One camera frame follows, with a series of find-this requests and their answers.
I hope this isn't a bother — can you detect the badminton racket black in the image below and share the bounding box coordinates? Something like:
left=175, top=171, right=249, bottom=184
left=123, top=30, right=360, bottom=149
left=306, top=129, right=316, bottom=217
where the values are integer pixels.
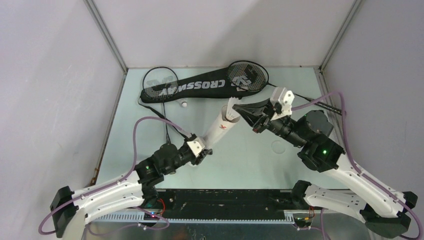
left=223, top=60, right=343, bottom=115
left=142, top=66, right=180, bottom=144

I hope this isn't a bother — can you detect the shuttlecock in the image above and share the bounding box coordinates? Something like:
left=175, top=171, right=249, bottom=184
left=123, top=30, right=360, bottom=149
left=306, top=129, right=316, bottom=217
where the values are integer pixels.
left=225, top=97, right=241, bottom=122
left=178, top=98, right=188, bottom=108

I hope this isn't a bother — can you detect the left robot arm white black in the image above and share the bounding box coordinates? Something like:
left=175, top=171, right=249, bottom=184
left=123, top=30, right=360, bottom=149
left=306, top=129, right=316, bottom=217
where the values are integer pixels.
left=50, top=142, right=213, bottom=238

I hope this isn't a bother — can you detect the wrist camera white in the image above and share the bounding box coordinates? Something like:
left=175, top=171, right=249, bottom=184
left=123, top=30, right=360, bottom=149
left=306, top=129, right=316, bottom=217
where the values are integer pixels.
left=269, top=87, right=295, bottom=121
left=187, top=137, right=206, bottom=156

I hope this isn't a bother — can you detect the black racket bag crossway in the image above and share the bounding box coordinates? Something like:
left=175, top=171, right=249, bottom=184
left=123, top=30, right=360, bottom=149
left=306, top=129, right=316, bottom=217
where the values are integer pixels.
left=141, top=68, right=259, bottom=103

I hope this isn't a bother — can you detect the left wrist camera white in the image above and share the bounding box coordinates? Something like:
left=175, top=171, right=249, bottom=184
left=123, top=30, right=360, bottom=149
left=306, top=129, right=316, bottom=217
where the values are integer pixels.
left=187, top=137, right=206, bottom=156

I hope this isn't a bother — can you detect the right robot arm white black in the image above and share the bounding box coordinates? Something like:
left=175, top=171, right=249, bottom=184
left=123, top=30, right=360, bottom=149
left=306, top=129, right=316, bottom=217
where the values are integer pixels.
left=232, top=100, right=418, bottom=239

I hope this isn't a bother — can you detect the clear plastic tube lid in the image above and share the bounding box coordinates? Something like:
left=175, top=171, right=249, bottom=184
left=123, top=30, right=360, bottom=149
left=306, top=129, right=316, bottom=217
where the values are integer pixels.
left=271, top=140, right=286, bottom=155

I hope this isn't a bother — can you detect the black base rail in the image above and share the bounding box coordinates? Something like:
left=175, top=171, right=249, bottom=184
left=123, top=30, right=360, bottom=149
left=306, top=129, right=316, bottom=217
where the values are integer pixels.
left=141, top=189, right=310, bottom=221

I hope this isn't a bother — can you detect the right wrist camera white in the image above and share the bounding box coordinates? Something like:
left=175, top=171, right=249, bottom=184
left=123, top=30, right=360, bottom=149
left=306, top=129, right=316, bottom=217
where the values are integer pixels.
left=269, top=87, right=295, bottom=121

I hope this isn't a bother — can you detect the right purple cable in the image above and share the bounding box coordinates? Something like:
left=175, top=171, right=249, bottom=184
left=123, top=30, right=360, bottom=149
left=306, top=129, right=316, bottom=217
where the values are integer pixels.
left=291, top=91, right=420, bottom=240

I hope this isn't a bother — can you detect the white shuttlecock tube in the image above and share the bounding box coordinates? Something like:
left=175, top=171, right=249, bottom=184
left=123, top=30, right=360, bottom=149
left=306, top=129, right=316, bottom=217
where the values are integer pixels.
left=202, top=105, right=241, bottom=149

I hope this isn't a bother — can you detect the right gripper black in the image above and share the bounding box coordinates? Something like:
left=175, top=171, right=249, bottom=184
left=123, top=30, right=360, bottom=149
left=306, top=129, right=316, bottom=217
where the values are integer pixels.
left=232, top=97, right=307, bottom=148

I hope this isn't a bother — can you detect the black bag strap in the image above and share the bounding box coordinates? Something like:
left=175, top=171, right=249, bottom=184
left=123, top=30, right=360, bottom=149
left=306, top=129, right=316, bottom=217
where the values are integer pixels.
left=137, top=96, right=190, bottom=139

